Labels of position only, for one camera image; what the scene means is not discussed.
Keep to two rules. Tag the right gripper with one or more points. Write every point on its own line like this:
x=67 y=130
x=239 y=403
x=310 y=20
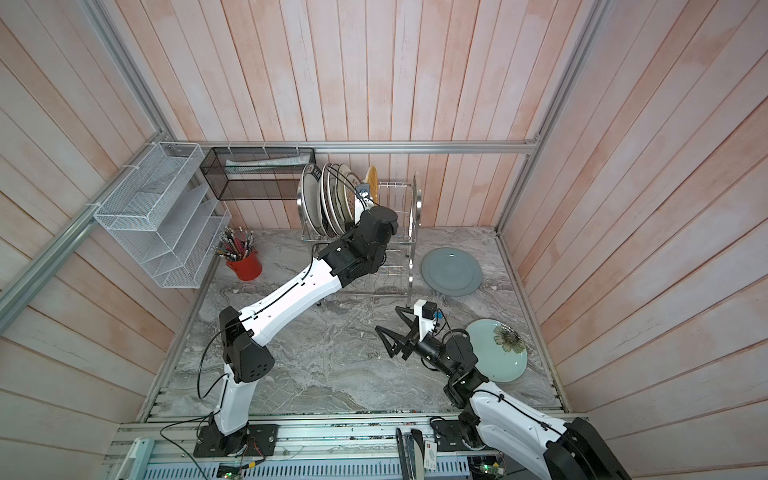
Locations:
x=402 y=340

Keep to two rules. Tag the steel two-tier dish rack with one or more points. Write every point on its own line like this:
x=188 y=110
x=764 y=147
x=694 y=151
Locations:
x=395 y=275

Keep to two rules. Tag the yellow woven round plate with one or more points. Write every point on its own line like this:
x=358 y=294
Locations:
x=372 y=181

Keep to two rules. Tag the cream floral plate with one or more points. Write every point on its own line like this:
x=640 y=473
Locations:
x=346 y=192

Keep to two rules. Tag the white plate green characters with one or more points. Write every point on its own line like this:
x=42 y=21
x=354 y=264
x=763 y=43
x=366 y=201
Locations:
x=338 y=219

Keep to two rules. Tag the large orange sunburst plate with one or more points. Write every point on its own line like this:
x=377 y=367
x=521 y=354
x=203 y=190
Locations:
x=326 y=202

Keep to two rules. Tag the grey-green round plate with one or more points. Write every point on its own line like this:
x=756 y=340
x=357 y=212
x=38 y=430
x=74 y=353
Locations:
x=451 y=272

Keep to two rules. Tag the green rim white plate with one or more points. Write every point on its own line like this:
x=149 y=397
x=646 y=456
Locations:
x=310 y=198

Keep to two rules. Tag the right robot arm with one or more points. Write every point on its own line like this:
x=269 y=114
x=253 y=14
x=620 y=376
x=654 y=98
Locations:
x=545 y=446

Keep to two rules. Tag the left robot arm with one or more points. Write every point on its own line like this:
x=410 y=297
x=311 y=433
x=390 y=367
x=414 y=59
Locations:
x=245 y=333

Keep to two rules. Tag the light green floral plate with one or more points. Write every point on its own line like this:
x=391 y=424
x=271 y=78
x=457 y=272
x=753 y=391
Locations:
x=501 y=351

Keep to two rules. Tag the red pencil cup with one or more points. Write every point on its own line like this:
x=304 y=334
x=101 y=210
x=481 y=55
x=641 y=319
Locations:
x=248 y=268

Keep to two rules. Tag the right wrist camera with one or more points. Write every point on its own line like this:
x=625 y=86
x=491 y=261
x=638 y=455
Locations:
x=426 y=313

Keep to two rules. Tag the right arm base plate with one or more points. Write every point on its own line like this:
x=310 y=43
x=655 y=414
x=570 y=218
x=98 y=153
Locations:
x=454 y=435

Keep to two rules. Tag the black mesh wall basket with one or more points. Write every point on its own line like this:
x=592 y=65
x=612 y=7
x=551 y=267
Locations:
x=255 y=173

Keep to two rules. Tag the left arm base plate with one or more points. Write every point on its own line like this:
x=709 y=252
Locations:
x=258 y=439

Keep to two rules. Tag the white wire wall shelf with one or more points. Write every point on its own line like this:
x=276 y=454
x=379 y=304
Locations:
x=168 y=226

